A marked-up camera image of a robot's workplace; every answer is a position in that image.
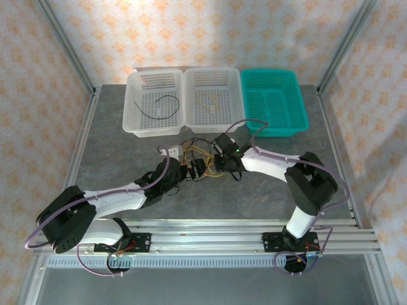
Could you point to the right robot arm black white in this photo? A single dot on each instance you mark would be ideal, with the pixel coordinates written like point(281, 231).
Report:
point(273, 165)

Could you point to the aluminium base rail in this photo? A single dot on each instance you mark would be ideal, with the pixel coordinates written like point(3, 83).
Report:
point(206, 241)

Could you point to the teal perforated plastic basket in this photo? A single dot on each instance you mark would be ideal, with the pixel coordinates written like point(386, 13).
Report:
point(273, 101)

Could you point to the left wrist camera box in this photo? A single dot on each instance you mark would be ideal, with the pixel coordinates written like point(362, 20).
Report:
point(175, 151)

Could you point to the small circuit board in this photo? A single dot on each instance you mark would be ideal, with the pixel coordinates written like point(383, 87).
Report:
point(121, 260)
point(313, 258)

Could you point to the aluminium frame post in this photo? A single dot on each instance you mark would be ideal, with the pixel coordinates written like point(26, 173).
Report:
point(348, 41)
point(66, 46)

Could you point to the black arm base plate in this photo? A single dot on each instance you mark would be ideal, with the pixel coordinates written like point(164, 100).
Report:
point(141, 242)
point(271, 242)

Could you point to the white perforated plastic basket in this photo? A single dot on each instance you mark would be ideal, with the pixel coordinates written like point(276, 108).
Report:
point(152, 105)
point(213, 101)

